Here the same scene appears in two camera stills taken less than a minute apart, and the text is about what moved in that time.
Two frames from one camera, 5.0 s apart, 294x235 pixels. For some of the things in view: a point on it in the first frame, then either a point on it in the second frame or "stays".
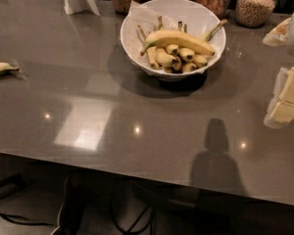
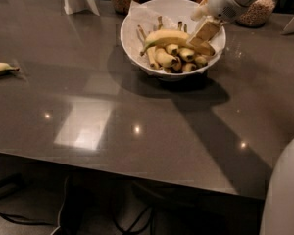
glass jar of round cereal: (255, 6) stays
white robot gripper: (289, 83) → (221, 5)
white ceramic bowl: (193, 14) stays
